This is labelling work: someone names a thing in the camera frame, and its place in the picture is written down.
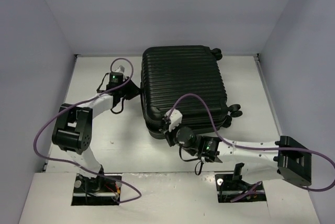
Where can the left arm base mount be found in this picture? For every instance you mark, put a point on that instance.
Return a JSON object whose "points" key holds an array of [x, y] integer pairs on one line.
{"points": [[97, 191]]}

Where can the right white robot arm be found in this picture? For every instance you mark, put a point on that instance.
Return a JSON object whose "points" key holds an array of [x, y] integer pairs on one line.
{"points": [[285, 159]]}

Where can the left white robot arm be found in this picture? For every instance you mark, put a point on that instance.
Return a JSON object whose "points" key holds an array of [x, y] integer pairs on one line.
{"points": [[73, 129]]}

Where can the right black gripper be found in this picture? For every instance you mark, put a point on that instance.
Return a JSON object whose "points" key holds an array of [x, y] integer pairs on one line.
{"points": [[169, 137]]}

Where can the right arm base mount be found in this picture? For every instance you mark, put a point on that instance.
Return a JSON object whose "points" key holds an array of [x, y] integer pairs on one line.
{"points": [[228, 189]]}

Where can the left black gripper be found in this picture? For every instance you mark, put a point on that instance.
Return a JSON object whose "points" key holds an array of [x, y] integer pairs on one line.
{"points": [[133, 91]]}

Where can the black hard-shell suitcase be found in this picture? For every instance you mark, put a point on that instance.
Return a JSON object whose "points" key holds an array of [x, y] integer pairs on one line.
{"points": [[189, 78]]}

